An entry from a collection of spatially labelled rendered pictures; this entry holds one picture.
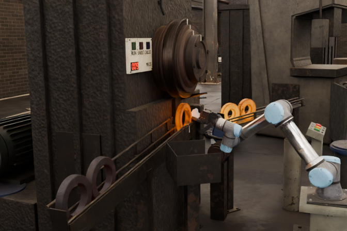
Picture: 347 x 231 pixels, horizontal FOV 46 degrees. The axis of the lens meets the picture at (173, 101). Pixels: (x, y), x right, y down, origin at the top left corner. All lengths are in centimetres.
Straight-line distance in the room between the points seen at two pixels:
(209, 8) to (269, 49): 643
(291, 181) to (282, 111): 84
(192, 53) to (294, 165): 118
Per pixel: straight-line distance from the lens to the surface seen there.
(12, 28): 993
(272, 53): 507
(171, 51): 224
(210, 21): 1136
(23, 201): 278
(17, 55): 1001
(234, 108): 290
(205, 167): 186
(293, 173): 303
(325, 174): 234
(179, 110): 243
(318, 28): 465
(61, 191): 155
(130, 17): 215
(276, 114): 234
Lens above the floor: 123
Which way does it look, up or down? 9 degrees down
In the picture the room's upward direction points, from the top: 1 degrees counter-clockwise
